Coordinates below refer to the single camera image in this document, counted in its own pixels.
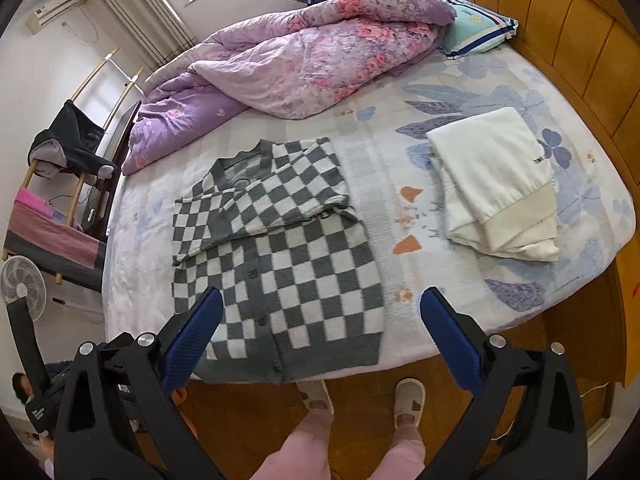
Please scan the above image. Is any black hanging jacket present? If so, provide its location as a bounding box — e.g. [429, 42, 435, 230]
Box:
[27, 100, 116, 185]

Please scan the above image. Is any wooden nightstand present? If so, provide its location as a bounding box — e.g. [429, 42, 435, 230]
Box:
[542, 238, 639, 434]

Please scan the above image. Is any grey white checkered cardigan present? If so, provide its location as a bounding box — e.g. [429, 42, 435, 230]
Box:
[171, 138, 384, 384]

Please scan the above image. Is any pink trouser leg right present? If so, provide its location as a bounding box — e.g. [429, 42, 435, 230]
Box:
[369, 422, 426, 480]

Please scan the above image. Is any white air conditioner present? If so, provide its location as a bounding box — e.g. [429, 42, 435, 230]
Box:
[26, 0, 87, 35]

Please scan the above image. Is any pink striped towel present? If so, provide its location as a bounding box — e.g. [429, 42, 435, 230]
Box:
[3, 188, 106, 292]

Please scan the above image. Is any white standing fan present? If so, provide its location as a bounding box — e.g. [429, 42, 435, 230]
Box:
[1, 256, 47, 322]

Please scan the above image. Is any teal striped pillow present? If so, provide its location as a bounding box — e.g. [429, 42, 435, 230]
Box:
[440, 0, 518, 58]

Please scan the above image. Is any purple floral quilt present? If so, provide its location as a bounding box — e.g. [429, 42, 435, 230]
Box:
[122, 0, 457, 174]

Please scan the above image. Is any dark wooden desk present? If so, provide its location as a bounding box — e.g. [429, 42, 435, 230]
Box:
[80, 99, 141, 242]

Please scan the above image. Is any folded white garment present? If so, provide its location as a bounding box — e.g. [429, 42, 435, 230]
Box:
[427, 107, 560, 262]

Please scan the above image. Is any right beige slipper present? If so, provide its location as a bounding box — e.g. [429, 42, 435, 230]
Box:
[394, 378, 426, 428]

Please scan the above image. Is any wooden headboard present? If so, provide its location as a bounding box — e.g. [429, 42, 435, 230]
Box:
[416, 0, 640, 187]

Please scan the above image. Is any wooden clothes rack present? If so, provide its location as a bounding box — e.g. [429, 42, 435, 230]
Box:
[2, 50, 140, 292]

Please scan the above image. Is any person's left hand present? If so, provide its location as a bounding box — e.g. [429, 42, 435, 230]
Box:
[12, 372, 34, 405]

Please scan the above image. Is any striped grey curtain left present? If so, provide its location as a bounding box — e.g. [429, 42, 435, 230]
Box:
[98, 0, 195, 70]

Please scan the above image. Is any floral white bed sheet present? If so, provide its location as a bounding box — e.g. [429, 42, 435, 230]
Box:
[102, 46, 636, 384]

